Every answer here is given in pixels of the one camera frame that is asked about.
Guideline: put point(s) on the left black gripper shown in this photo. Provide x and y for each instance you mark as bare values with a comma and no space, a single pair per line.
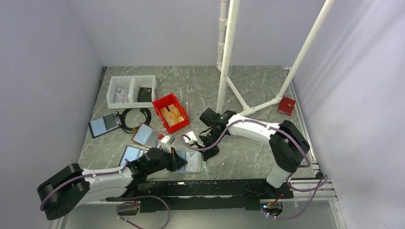
175,161

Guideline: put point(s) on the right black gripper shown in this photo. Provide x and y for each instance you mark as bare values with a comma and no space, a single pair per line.
209,153

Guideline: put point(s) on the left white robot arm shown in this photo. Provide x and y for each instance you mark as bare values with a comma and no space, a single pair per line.
73,186

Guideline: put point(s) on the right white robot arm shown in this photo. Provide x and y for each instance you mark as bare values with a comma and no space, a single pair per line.
288,146

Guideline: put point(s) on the navy blue card holder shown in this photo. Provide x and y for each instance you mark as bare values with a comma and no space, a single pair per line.
131,153

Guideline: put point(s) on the brown boxes in red bin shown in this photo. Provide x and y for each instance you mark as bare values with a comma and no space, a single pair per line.
171,115

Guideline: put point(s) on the red plastic bin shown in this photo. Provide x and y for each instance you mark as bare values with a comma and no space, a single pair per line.
165,101

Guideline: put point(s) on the black wallet in bin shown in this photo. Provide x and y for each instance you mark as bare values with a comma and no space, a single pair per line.
144,95

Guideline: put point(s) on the white two-compartment bin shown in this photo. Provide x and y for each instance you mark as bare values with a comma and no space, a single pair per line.
133,83

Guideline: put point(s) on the red leather wallet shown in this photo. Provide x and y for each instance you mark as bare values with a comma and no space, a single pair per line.
286,106

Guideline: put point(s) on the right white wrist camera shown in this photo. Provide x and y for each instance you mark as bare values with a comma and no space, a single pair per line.
190,139

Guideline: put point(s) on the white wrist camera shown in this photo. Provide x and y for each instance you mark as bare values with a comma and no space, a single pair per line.
165,143
190,139

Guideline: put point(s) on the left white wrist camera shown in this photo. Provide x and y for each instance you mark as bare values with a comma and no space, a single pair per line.
165,143

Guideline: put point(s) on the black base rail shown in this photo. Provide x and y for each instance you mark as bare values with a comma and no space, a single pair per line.
248,194

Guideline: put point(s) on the white PVC pipe frame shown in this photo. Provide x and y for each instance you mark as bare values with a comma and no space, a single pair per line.
261,32

